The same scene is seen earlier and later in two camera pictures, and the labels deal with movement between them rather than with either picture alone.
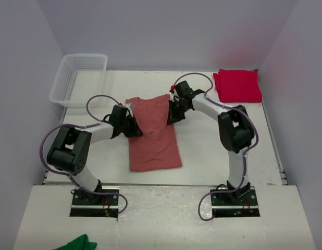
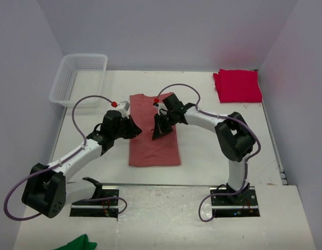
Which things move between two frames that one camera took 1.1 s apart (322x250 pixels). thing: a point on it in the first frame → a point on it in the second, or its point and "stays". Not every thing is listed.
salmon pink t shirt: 158,148 stays
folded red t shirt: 238,86 stays
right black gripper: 173,116 → 160,129
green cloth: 81,243 stays
